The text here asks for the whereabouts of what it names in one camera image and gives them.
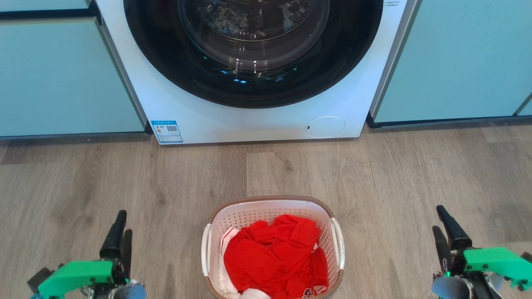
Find white front-load washing machine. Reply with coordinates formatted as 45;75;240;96
95;0;418;145

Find round white filter cover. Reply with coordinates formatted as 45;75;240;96
305;116;346;139

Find blue white energy label sticker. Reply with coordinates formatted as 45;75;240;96
150;120;183;144

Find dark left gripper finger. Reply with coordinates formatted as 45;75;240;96
100;210;127;260
121;229;133;279

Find white garment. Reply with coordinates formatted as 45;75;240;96
219;227;271;299

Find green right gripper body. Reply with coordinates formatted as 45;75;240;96
432;247;532;299

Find red garment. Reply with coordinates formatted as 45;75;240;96
224;214;329;299

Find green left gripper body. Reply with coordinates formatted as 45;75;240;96
27;257;146;299

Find black round washer door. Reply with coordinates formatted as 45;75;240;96
123;0;384;109

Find white perforated laundry basket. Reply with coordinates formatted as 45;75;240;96
201;196;345;299

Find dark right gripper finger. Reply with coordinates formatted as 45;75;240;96
436;205;472;252
432;225;453;272

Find pale green cabinet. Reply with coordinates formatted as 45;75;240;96
0;0;152;138
367;0;532;128

